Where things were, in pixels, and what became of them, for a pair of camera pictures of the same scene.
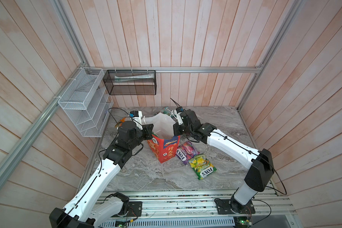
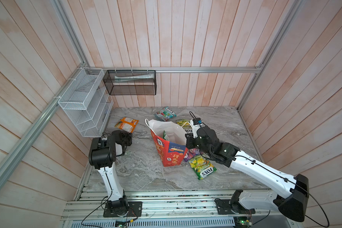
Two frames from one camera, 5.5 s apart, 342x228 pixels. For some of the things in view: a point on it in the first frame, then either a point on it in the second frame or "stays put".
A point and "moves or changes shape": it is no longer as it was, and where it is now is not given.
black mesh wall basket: (131, 82) stays put
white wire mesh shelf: (87, 101) stays put
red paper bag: (165, 145) moves or changes shape
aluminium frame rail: (147, 70) stays put
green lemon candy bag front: (201, 166) stays put
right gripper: (176, 126) to (189, 139)
